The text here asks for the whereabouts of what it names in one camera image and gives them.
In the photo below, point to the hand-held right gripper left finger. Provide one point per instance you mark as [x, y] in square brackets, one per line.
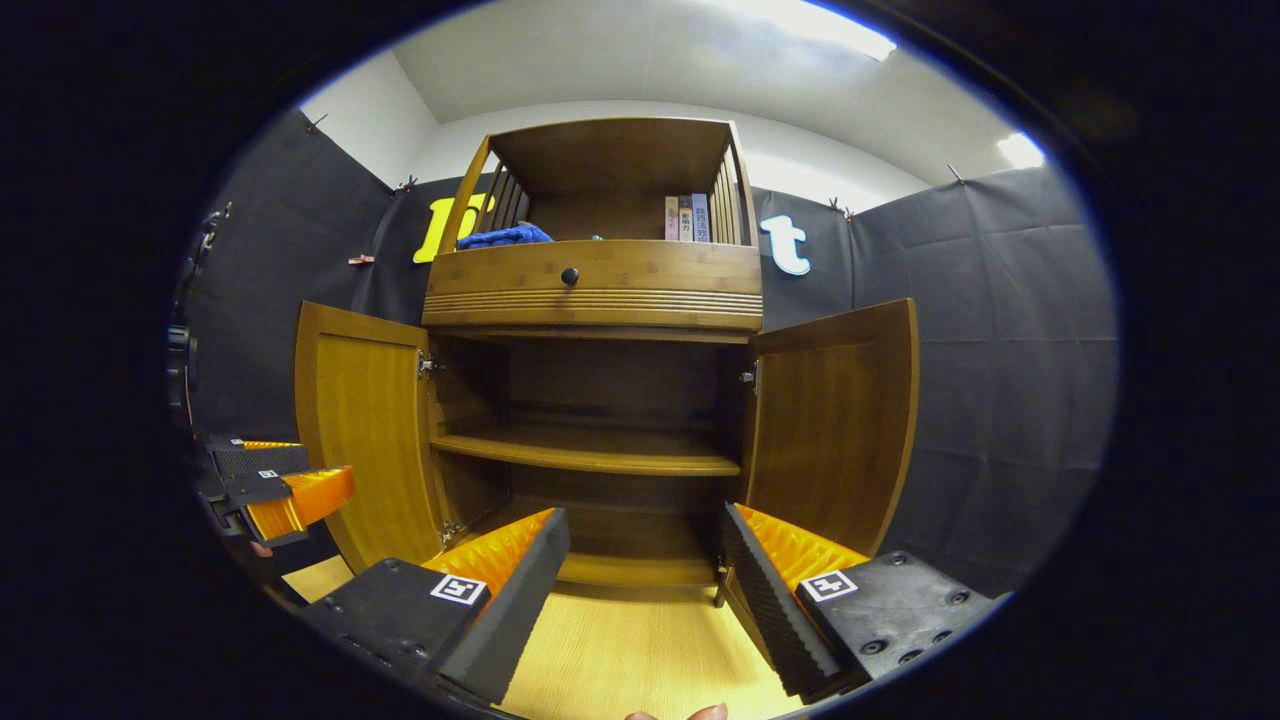
[520, 600]

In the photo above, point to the grey book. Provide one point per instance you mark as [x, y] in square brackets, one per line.
[685, 220]

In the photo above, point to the wooden shoe cabinet door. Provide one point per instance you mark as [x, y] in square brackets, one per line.
[370, 430]
[840, 430]

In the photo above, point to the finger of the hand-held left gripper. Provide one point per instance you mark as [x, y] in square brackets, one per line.
[310, 498]
[255, 460]

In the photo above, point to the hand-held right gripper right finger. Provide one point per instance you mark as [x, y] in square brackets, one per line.
[770, 600]

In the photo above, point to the blue towel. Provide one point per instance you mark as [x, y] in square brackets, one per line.
[505, 237]

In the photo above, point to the small dark cloth clip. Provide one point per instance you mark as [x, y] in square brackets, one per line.
[405, 185]
[317, 122]
[838, 208]
[955, 175]

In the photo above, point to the pale blue book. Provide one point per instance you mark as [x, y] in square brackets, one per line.
[700, 218]

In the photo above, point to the small ceiling light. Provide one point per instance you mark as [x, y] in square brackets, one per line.
[1022, 150]

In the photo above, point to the wooden double-door shoe cabinet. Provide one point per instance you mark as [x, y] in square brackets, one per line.
[600, 450]

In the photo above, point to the wooden drawer with black knob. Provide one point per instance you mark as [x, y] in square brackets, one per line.
[650, 270]

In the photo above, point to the long ceiling light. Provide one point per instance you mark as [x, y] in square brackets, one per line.
[830, 28]

